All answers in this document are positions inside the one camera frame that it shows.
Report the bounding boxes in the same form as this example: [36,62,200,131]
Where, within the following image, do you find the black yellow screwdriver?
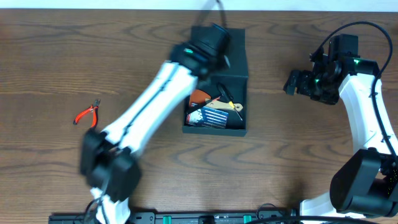
[217,83,243,121]

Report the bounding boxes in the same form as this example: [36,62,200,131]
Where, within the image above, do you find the blue screwdriver set case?
[186,106,229,129]

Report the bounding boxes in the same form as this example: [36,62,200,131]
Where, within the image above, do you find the orange scraper wooden handle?
[188,89,244,113]

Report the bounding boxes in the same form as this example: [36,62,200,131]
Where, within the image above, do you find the small claw hammer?
[185,95,221,115]

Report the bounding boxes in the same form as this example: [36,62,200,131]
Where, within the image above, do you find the red handled pliers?
[73,99,101,129]

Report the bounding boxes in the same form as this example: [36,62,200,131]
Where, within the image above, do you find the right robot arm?
[284,34,397,218]

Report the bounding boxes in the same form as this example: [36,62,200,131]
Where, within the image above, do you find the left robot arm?
[80,24,230,223]

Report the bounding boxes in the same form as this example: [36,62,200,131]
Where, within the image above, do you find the dark green open box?
[182,29,249,137]

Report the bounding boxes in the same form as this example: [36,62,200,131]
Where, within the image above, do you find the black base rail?
[48,207,299,224]

